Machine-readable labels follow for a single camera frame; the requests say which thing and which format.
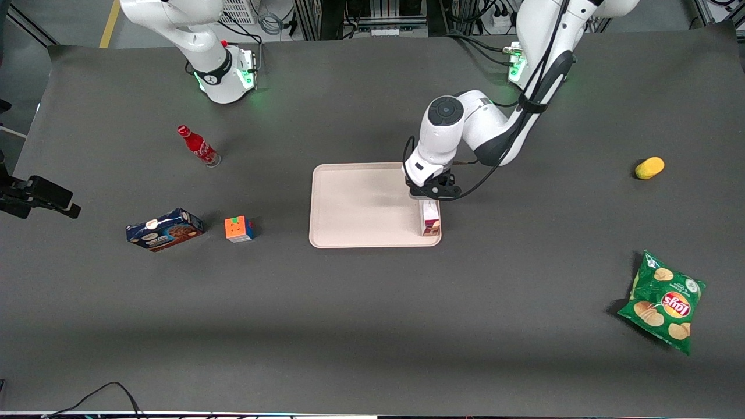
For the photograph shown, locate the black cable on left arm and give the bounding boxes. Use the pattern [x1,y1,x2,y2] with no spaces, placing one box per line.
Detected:
[402,0,574,202]

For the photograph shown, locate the red cookie box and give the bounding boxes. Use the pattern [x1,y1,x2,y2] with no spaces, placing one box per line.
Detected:
[420,199,442,237]

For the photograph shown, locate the green chips bag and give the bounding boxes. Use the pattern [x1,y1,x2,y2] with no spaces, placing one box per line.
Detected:
[617,250,707,356]

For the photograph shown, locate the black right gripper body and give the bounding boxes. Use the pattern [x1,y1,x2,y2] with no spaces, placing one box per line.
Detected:
[0,177,31,220]

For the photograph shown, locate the aluminium equipment rack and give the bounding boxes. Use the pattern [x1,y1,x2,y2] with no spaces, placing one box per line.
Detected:
[294,0,434,40]

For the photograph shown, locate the black cable at table edge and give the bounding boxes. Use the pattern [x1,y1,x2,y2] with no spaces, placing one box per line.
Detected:
[41,381,146,419]

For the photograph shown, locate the colourful puzzle cube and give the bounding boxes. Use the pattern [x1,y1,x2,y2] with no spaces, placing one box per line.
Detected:
[225,216,256,243]

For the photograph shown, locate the grey coiled cable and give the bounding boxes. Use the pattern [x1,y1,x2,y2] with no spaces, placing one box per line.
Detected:
[258,0,293,37]

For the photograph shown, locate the red soda bottle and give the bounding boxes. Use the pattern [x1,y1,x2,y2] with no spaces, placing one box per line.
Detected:
[177,125,222,168]

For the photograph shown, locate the black cables at arm base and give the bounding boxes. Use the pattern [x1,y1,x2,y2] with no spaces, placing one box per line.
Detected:
[218,19,266,70]
[445,32,517,66]

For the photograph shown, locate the white mesh basket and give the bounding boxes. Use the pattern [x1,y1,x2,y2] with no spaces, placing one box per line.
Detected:
[220,0,258,26]

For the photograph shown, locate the yellow lemon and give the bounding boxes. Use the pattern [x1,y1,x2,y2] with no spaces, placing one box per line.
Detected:
[635,157,665,180]

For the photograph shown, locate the black cables at left arm base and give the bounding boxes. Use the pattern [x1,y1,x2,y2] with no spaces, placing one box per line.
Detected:
[445,32,517,66]

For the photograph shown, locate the blue cookie box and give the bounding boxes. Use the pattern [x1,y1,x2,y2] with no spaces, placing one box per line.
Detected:
[126,208,205,252]

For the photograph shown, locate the pale pink plastic tray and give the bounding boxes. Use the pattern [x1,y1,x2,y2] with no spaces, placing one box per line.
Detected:
[309,162,442,248]

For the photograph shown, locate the white power strip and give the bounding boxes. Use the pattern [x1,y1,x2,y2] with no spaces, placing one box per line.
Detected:
[492,7,520,31]

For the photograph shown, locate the black cables at right arm base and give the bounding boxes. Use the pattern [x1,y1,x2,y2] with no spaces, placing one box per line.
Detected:
[218,19,266,70]

